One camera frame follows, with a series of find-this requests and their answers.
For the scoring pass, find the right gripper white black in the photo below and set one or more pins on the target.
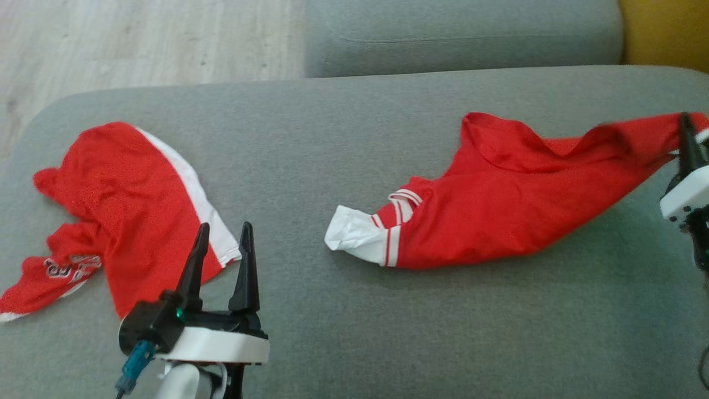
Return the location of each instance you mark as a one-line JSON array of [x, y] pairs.
[[689, 194]]

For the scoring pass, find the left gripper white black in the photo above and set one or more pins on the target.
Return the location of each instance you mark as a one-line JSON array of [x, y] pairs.
[[221, 346]]

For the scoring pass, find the red shorts white stripe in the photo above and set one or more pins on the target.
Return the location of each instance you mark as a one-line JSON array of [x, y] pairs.
[[127, 210]]

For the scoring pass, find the red white numbered jersey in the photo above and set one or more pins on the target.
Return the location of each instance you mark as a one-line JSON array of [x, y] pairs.
[[498, 216]]

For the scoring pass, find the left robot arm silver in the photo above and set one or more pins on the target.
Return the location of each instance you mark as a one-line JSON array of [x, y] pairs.
[[183, 385]]

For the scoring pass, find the yellow cushion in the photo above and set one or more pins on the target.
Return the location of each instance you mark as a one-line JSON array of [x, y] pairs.
[[670, 27]]

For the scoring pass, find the grey sofa seat cushion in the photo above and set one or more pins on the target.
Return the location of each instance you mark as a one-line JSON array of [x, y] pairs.
[[354, 332]]

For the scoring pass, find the grey sofa back cushion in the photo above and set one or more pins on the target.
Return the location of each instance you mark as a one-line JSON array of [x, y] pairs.
[[460, 39]]

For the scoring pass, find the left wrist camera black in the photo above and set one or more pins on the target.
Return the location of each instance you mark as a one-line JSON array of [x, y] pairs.
[[147, 330]]

